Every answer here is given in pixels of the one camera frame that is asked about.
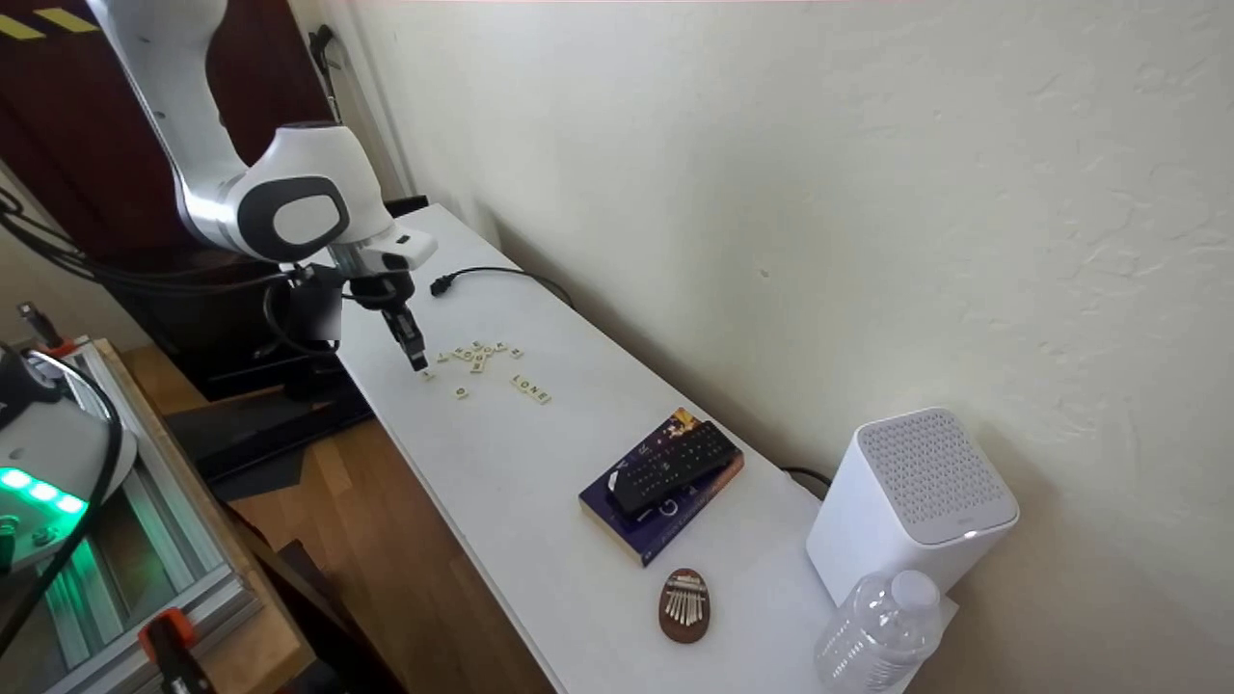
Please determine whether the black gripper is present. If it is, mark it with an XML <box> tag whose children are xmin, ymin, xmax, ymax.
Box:
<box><xmin>334</xmin><ymin>259</ymin><xmax>431</xmax><ymax>378</ymax></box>

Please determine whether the black low shelf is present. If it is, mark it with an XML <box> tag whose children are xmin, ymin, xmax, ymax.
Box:
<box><xmin>162</xmin><ymin>380</ymin><xmax>379</xmax><ymax>509</ymax></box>

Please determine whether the black stand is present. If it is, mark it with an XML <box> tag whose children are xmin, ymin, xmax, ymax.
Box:
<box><xmin>88</xmin><ymin>244</ymin><xmax>379</xmax><ymax>400</ymax></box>

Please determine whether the black remote control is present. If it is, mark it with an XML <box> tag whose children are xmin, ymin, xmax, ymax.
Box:
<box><xmin>604</xmin><ymin>420</ymin><xmax>739</xmax><ymax>522</ymax></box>

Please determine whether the purple hardcover book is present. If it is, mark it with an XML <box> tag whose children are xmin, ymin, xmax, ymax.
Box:
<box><xmin>574</xmin><ymin>405</ymin><xmax>748</xmax><ymax>569</ymax></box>

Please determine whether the white device with green light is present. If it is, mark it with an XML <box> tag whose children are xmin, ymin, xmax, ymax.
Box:
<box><xmin>0</xmin><ymin>344</ymin><xmax>144</xmax><ymax>577</ymax></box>

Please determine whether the orange and black clamp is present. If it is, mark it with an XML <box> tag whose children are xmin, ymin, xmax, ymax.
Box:
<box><xmin>135</xmin><ymin>604</ymin><xmax>220</xmax><ymax>694</ymax></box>

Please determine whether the brown oval kalimba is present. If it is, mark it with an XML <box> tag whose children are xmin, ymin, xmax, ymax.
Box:
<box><xmin>656</xmin><ymin>563</ymin><xmax>716</xmax><ymax>648</ymax></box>

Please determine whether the dark brown cabinet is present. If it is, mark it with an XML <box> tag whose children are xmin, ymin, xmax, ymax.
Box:
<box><xmin>0</xmin><ymin>0</ymin><xmax>341</xmax><ymax>263</ymax></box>

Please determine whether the white box speaker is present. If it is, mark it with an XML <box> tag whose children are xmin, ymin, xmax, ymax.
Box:
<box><xmin>802</xmin><ymin>405</ymin><xmax>1025</xmax><ymax>610</ymax></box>

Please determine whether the clear plastic water bottle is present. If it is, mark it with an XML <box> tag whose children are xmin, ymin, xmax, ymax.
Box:
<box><xmin>809</xmin><ymin>567</ymin><xmax>948</xmax><ymax>694</ymax></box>

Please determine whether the black power cable with plug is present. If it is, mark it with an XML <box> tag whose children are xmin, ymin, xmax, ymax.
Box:
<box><xmin>427</xmin><ymin>259</ymin><xmax>532</xmax><ymax>299</ymax></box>

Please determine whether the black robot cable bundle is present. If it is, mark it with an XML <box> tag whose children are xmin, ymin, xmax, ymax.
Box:
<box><xmin>253</xmin><ymin>263</ymin><xmax>347</xmax><ymax>370</ymax></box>

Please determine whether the white wall conduit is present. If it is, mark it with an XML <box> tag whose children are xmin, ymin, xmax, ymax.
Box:
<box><xmin>334</xmin><ymin>0</ymin><xmax>421</xmax><ymax>206</ymax></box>

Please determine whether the thick black cable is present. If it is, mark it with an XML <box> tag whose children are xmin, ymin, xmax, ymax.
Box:
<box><xmin>0</xmin><ymin>344</ymin><xmax>130</xmax><ymax>659</ymax></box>

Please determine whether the aluminium extrusion frame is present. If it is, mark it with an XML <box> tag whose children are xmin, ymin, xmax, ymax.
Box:
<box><xmin>23</xmin><ymin>337</ymin><xmax>268</xmax><ymax>694</ymax></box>

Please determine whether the dark red clamp handle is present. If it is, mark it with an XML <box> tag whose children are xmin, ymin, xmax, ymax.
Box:
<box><xmin>13</xmin><ymin>295</ymin><xmax>68</xmax><ymax>360</ymax></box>

